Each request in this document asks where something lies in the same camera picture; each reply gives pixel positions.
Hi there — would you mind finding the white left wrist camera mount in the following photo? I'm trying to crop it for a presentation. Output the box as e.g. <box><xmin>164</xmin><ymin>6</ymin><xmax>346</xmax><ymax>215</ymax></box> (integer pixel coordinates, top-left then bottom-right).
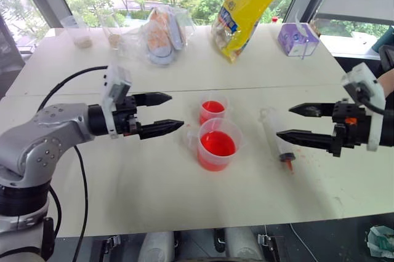
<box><xmin>100</xmin><ymin>63</ymin><xmax>133</xmax><ymax>140</ymax></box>

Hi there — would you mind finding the teal cloth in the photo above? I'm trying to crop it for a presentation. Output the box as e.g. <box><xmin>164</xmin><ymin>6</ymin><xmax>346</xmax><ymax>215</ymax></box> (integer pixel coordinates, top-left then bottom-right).
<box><xmin>371</xmin><ymin>26</ymin><xmax>394</xmax><ymax>54</ymax></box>

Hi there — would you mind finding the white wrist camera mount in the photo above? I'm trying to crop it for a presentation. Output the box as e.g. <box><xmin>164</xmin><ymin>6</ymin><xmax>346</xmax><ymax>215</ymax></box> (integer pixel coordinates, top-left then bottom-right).
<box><xmin>340</xmin><ymin>62</ymin><xmax>387</xmax><ymax>152</ymax></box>
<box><xmin>100</xmin><ymin>63</ymin><xmax>133</xmax><ymax>140</ymax></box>

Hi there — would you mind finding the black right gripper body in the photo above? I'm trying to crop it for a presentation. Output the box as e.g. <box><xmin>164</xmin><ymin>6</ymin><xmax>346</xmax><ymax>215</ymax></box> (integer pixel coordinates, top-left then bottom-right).
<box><xmin>328</xmin><ymin>98</ymin><xmax>375</xmax><ymax>157</ymax></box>

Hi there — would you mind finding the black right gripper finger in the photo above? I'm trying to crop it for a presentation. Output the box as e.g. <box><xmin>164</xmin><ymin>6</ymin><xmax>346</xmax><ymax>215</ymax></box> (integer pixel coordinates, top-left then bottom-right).
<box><xmin>288</xmin><ymin>102</ymin><xmax>336</xmax><ymax>119</ymax></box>
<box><xmin>275</xmin><ymin>130</ymin><xmax>336</xmax><ymax>152</ymax></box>

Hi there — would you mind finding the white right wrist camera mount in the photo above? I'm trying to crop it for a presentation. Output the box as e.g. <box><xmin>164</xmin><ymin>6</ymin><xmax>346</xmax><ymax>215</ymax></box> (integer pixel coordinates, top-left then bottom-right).
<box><xmin>340</xmin><ymin>62</ymin><xmax>387</xmax><ymax>152</ymax></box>

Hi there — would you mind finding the orange white canvas shoe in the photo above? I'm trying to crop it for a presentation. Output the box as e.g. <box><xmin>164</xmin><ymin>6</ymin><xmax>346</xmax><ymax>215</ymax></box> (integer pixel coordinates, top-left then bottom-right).
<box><xmin>167</xmin><ymin>12</ymin><xmax>187</xmax><ymax>52</ymax></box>
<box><xmin>144</xmin><ymin>8</ymin><xmax>174</xmax><ymax>66</ymax></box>

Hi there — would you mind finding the clear cup with grains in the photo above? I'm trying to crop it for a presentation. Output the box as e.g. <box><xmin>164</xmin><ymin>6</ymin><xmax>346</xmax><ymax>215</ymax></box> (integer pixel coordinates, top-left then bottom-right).
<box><xmin>97</xmin><ymin>12</ymin><xmax>124</xmax><ymax>50</ymax></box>
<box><xmin>62</xmin><ymin>15</ymin><xmax>94</xmax><ymax>50</ymax></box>

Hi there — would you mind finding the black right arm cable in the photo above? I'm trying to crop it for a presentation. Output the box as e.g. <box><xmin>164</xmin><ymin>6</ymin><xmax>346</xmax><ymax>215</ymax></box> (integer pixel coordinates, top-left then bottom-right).
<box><xmin>353</xmin><ymin>85</ymin><xmax>386</xmax><ymax>116</ymax></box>

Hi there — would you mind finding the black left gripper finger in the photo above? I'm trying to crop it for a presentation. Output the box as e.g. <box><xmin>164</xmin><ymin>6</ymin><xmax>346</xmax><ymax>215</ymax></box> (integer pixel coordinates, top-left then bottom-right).
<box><xmin>138</xmin><ymin>119</ymin><xmax>185</xmax><ymax>141</ymax></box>
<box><xmin>132</xmin><ymin>92</ymin><xmax>173</xmax><ymax>107</ymax></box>

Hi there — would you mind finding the clear plastic syringe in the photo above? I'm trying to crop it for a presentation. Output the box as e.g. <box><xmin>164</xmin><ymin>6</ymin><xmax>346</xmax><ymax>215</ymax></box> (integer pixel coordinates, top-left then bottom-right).
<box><xmin>259</xmin><ymin>107</ymin><xmax>297</xmax><ymax>175</ymax></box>

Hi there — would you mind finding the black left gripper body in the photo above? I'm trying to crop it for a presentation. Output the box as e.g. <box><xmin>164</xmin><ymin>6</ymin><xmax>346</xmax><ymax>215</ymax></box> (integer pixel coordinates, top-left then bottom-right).
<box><xmin>112</xmin><ymin>94</ymin><xmax>143</xmax><ymax>138</ymax></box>

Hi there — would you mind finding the grey rounded robot leg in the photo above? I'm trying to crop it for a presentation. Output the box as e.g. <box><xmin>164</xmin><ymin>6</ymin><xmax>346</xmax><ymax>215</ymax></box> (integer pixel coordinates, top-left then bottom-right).
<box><xmin>223</xmin><ymin>227</ymin><xmax>266</xmax><ymax>262</ymax></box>
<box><xmin>137</xmin><ymin>230</ymin><xmax>177</xmax><ymax>262</ymax></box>

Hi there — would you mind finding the crumpled green white bag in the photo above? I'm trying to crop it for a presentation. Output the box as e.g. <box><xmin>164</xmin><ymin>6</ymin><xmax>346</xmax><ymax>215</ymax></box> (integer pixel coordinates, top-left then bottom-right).
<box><xmin>365</xmin><ymin>224</ymin><xmax>394</xmax><ymax>259</ymax></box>

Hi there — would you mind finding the purple tissue box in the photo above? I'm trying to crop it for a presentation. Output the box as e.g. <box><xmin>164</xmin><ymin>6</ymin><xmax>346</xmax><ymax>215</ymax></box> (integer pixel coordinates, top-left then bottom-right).
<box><xmin>277</xmin><ymin>22</ymin><xmax>321</xmax><ymax>58</ymax></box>

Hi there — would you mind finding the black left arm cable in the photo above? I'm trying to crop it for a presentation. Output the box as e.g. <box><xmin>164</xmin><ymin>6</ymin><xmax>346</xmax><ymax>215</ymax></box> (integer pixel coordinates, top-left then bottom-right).
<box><xmin>36</xmin><ymin>65</ymin><xmax>109</xmax><ymax>262</ymax></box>

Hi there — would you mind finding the small cup red liquid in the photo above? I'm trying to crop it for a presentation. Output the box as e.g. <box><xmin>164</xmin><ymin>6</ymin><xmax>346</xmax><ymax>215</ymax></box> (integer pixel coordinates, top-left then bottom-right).
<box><xmin>199</xmin><ymin>92</ymin><xmax>230</xmax><ymax>126</ymax></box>

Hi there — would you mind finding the clear plastic bag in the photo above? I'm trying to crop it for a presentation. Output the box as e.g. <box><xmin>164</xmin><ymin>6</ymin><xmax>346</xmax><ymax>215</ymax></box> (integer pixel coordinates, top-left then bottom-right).
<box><xmin>122</xmin><ymin>4</ymin><xmax>196</xmax><ymax>68</ymax></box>

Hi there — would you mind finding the yellow snack bag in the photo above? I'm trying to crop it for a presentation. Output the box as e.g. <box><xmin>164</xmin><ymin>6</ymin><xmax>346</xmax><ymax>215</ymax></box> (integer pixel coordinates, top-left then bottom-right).
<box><xmin>211</xmin><ymin>0</ymin><xmax>290</xmax><ymax>65</ymax></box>

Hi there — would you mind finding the thin white floor cable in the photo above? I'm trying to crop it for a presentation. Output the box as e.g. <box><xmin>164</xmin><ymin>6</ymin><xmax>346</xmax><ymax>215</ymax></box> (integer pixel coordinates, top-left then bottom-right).
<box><xmin>289</xmin><ymin>223</ymin><xmax>318</xmax><ymax>262</ymax></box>

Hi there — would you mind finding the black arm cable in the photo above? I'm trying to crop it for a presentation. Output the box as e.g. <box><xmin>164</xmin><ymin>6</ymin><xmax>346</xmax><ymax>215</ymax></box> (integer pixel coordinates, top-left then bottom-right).
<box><xmin>353</xmin><ymin>85</ymin><xmax>386</xmax><ymax>116</ymax></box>
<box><xmin>36</xmin><ymin>65</ymin><xmax>109</xmax><ymax>262</ymax></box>

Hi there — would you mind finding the large cup red liquid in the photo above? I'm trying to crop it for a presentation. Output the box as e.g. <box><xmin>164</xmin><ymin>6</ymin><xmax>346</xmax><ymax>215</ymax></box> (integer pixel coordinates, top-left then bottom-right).
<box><xmin>186</xmin><ymin>117</ymin><xmax>248</xmax><ymax>172</ymax></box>

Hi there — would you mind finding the black table clamp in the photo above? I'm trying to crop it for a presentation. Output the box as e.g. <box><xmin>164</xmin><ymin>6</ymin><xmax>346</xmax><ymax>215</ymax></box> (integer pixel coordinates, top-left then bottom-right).
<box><xmin>102</xmin><ymin>234</ymin><xmax>121</xmax><ymax>256</ymax></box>
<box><xmin>256</xmin><ymin>231</ymin><xmax>275</xmax><ymax>254</ymax></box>

